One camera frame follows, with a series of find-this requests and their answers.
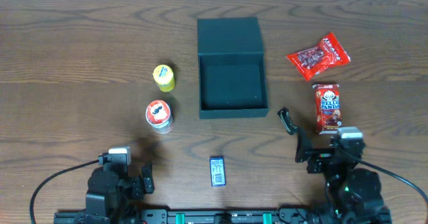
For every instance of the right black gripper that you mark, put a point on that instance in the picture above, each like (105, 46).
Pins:
(314, 155)

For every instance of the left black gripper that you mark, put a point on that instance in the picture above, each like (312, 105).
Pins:
(136, 184)

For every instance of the red Hello Panda box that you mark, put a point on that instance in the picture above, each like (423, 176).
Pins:
(328, 112)

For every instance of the red Pringles can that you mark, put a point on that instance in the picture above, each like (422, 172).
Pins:
(159, 116)

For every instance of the red candy bag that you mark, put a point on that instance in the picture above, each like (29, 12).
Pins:
(327, 53)

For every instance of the yellow small can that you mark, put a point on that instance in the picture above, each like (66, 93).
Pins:
(164, 77)

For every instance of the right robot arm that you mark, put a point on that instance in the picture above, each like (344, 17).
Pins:
(353, 195)

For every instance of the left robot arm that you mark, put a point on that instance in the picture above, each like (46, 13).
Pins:
(111, 191)

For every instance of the black folded clip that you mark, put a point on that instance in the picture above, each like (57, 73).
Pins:
(286, 120)

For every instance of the small blue packet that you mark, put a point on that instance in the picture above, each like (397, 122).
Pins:
(217, 170)

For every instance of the dark green open box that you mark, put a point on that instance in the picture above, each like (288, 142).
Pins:
(232, 81)

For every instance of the black mounting rail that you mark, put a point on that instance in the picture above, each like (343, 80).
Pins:
(162, 216)

